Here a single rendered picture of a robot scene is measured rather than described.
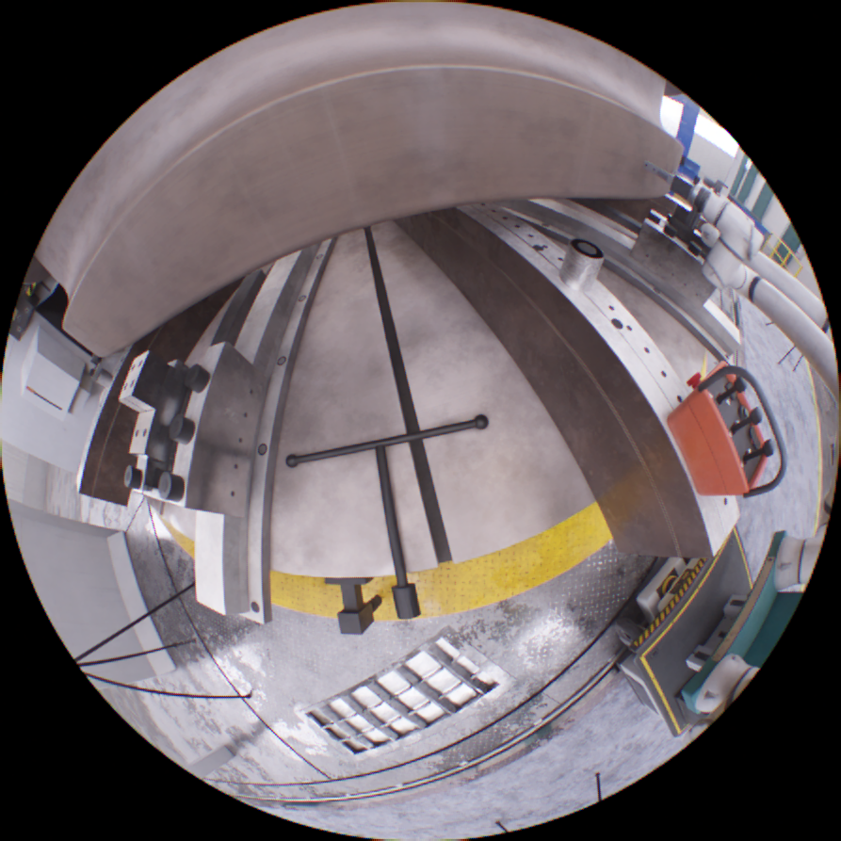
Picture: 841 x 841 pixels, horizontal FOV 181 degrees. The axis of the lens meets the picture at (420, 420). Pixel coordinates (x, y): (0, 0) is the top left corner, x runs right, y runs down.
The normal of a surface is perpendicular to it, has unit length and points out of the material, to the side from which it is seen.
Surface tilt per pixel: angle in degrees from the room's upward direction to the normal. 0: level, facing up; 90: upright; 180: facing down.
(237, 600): 72
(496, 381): 0
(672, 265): 90
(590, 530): 0
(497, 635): 0
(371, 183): 90
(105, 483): 90
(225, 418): 90
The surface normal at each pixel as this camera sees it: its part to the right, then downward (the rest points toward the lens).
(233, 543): 0.90, -0.17
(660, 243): -0.69, 0.69
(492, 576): -0.12, -0.37
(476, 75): 0.32, 0.87
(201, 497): 0.99, -0.06
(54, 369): 0.68, 0.65
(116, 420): 0.92, 0.30
